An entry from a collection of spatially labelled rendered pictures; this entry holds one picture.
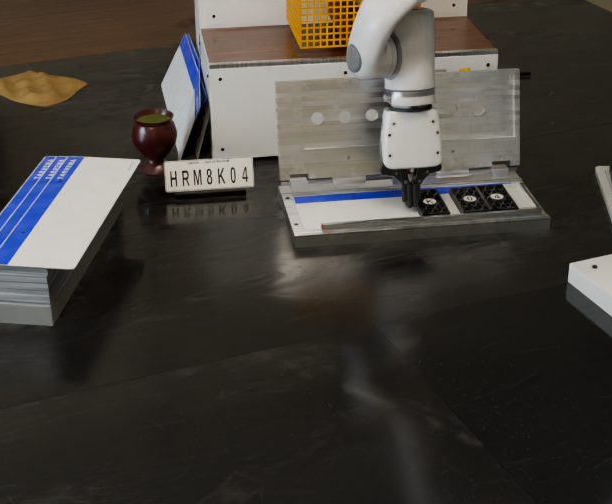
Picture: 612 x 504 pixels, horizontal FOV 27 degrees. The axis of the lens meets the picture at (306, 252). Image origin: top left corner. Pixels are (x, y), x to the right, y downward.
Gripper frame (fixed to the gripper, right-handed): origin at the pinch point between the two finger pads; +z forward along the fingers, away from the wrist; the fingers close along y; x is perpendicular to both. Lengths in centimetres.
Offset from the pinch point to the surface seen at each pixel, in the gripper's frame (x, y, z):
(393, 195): 6.0, -1.8, 1.4
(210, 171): 16.1, -33.2, -3.0
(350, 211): 1.0, -10.5, 2.4
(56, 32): 115, -63, -20
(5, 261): -25, -66, 0
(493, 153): 10.3, 17.7, -4.1
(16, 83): 78, -71, -12
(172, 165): 16.4, -39.9, -4.4
